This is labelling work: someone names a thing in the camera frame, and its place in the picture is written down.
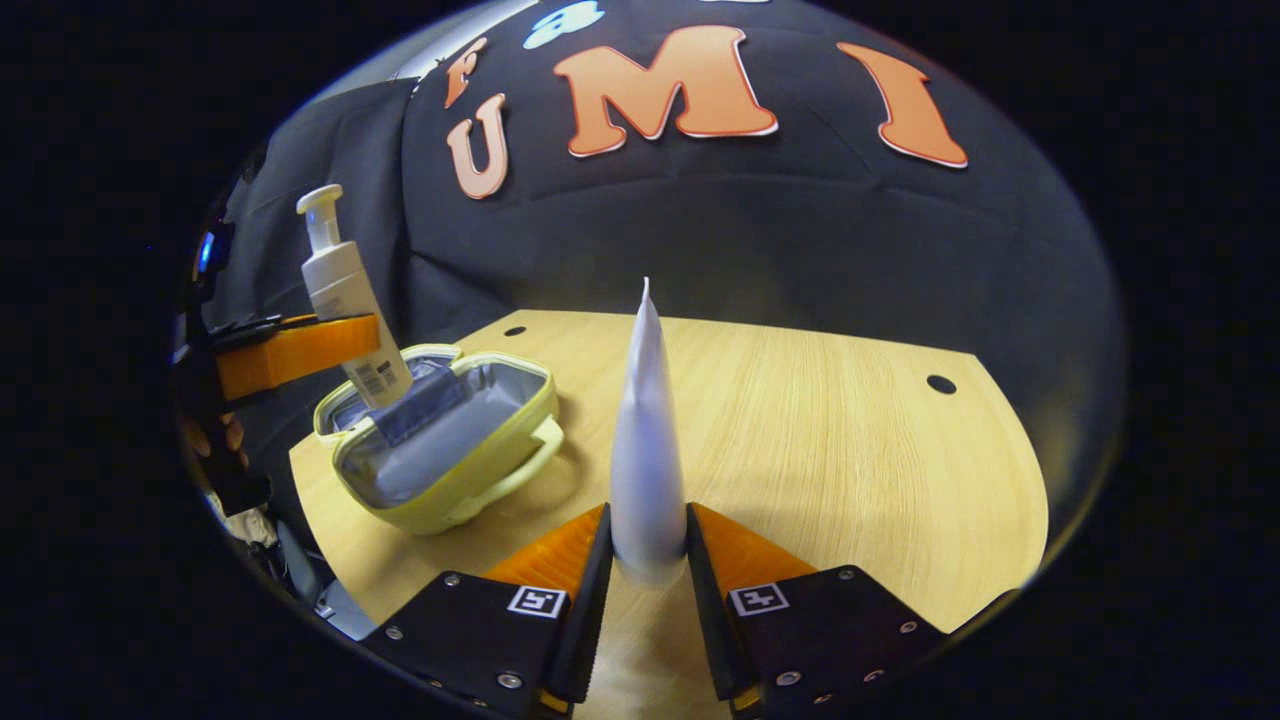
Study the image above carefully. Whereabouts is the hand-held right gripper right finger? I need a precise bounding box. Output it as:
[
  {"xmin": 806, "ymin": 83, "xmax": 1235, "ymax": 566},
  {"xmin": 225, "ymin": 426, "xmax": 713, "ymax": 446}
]
[{"xmin": 685, "ymin": 503, "xmax": 951, "ymax": 716}]

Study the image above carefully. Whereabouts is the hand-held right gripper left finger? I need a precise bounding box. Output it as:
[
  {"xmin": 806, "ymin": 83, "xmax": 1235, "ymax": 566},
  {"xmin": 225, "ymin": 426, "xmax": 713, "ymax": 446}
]
[{"xmin": 360, "ymin": 503, "xmax": 614, "ymax": 719}]

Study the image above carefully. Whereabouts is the white pump bottle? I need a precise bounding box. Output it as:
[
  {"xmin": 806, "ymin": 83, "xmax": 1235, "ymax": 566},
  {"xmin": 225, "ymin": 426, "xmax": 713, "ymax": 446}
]
[{"xmin": 296, "ymin": 184, "xmax": 414, "ymax": 411}]

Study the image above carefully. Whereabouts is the white squeeze tube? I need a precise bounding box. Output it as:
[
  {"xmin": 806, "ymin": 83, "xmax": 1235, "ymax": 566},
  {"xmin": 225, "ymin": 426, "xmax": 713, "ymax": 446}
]
[{"xmin": 608, "ymin": 277, "xmax": 691, "ymax": 586}]

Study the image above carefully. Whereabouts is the pale yellow suitcase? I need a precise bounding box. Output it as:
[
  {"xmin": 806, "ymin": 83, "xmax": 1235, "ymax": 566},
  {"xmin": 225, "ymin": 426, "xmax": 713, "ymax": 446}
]
[{"xmin": 313, "ymin": 343, "xmax": 566, "ymax": 536}]

